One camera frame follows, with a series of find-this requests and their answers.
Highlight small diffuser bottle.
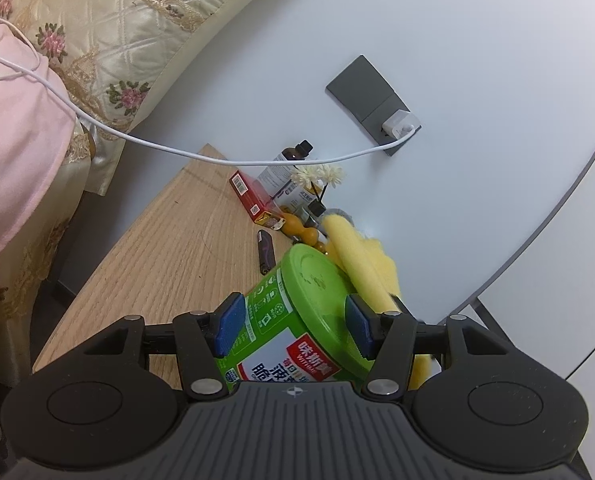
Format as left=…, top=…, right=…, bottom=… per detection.
left=302, top=199, right=329, bottom=229

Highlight grey wall socket panel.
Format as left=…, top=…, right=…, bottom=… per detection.
left=325, top=54, right=423, bottom=158

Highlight red cigarette box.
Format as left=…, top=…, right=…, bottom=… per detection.
left=228, top=170, right=286, bottom=231

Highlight dark purple lighter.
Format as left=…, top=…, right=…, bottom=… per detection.
left=256, top=229, right=277, bottom=276

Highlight cream artificial flowers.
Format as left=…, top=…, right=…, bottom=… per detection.
left=291, top=163, right=347, bottom=192

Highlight white charging cable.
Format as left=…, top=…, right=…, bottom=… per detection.
left=0, top=0, right=419, bottom=167

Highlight white wall charger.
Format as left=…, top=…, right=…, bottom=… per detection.
left=381, top=111, right=421, bottom=140

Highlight orange gourd ornament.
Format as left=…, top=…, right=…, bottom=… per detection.
left=280, top=212, right=329, bottom=256

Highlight green round container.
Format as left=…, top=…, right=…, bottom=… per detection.
left=212, top=243, right=374, bottom=392

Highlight dark glass bottle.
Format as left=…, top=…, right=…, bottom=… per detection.
left=257, top=139, right=315, bottom=196

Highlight yellow cleaning cloth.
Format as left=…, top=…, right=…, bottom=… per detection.
left=322, top=213, right=441, bottom=392

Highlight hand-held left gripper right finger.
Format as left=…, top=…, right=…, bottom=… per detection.
left=343, top=294, right=517, bottom=402

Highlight cream quilted pillow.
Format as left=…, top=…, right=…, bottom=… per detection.
left=0, top=0, right=304, bottom=132

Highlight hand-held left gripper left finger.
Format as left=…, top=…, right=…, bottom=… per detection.
left=78, top=292, right=249, bottom=402

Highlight pink blanket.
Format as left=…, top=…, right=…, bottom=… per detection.
left=0, top=2, right=79, bottom=277

